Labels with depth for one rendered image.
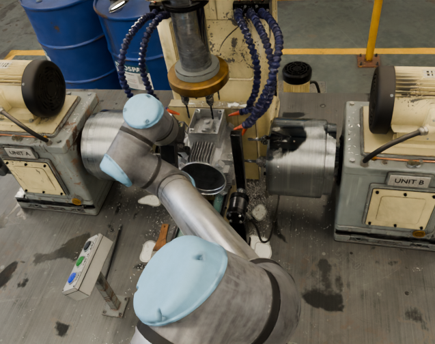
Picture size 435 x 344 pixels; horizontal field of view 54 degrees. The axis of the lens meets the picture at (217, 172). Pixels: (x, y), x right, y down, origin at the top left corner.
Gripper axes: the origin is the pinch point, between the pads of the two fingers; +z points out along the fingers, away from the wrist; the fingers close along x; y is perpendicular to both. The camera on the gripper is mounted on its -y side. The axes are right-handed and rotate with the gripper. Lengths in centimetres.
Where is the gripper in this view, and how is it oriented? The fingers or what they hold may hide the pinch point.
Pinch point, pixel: (182, 156)
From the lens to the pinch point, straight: 134.8
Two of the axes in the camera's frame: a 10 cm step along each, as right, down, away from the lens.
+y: 1.2, -9.7, 1.9
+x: -9.7, -0.8, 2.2
